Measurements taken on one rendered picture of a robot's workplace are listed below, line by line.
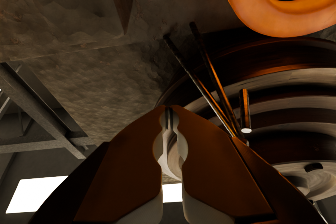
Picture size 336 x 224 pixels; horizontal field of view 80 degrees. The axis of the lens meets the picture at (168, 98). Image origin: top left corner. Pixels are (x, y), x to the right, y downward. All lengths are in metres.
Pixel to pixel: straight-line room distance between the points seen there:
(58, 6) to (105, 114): 0.42
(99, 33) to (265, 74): 0.21
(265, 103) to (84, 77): 0.38
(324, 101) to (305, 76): 0.05
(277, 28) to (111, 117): 0.48
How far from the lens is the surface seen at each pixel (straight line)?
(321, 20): 0.30
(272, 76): 0.31
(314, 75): 0.34
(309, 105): 0.36
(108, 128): 0.66
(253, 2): 0.25
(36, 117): 5.42
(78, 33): 0.24
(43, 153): 10.02
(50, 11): 0.23
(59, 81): 0.54
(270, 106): 0.33
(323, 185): 0.52
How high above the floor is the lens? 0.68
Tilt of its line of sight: 48 degrees up
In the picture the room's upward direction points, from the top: 167 degrees clockwise
